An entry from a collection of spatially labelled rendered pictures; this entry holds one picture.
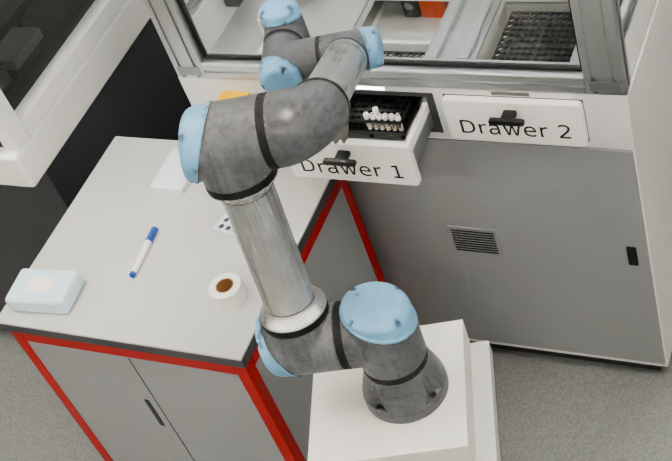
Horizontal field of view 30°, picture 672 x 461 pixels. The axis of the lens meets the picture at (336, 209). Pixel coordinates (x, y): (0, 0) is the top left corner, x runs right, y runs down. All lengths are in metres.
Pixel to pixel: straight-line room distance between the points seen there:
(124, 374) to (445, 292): 0.83
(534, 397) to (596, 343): 0.22
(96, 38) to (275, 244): 1.33
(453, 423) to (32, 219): 1.48
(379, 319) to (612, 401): 1.22
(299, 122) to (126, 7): 1.52
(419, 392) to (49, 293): 0.94
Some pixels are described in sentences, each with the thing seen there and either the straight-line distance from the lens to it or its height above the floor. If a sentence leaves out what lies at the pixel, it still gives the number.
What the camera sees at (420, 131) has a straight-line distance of 2.61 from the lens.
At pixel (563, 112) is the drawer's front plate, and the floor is 0.91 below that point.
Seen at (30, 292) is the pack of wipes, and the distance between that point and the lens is 2.77.
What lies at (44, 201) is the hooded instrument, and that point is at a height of 0.68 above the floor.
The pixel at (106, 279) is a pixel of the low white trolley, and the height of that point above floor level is 0.76.
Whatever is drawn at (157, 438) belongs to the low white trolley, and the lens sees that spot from 2.98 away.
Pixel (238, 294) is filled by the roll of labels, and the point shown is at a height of 0.79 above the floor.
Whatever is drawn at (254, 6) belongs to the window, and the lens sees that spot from 2.64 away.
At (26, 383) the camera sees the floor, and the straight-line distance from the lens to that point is 3.78.
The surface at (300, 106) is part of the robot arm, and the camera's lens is 1.82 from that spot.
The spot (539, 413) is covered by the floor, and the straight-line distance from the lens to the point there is 3.17.
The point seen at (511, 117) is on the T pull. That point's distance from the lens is 2.53.
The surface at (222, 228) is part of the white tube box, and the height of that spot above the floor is 0.80.
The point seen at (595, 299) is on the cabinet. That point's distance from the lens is 2.97.
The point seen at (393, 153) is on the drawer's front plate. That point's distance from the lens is 2.52.
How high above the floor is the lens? 2.59
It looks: 43 degrees down
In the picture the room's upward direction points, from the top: 22 degrees counter-clockwise
